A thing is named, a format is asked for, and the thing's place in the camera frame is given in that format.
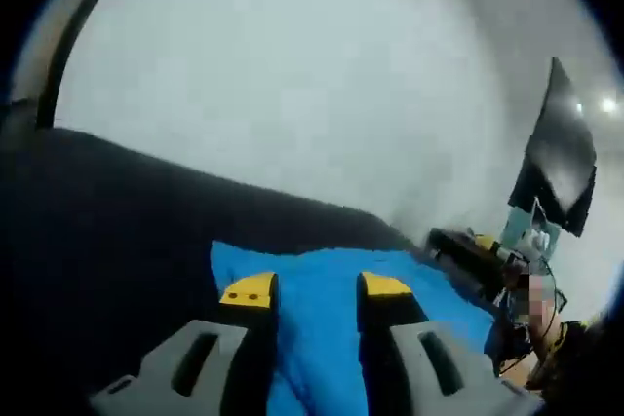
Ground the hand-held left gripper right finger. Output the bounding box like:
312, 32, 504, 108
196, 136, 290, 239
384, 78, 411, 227
357, 269, 546, 416

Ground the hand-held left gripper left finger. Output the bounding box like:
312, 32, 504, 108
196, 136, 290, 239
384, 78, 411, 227
90, 271, 283, 416

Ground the glass partition with black frame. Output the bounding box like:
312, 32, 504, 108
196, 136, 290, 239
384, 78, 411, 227
9, 0, 142, 131

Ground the blue cloth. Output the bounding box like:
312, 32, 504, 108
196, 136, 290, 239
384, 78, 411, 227
209, 239, 499, 416

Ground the teal box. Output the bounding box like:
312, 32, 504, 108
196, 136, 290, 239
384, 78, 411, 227
503, 205, 563, 261

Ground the black panel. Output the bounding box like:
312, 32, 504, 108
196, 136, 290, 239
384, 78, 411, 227
507, 57, 599, 238

